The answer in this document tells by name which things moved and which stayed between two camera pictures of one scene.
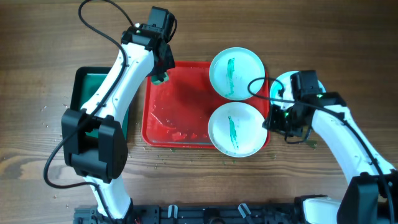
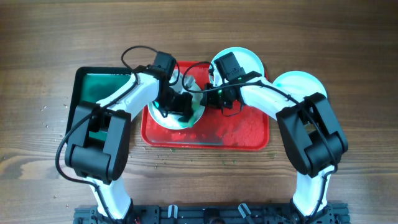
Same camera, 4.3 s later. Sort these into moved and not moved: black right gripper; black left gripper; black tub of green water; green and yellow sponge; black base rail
Moved: black right gripper; black left gripper; green and yellow sponge
Not moved: black tub of green water; black base rail
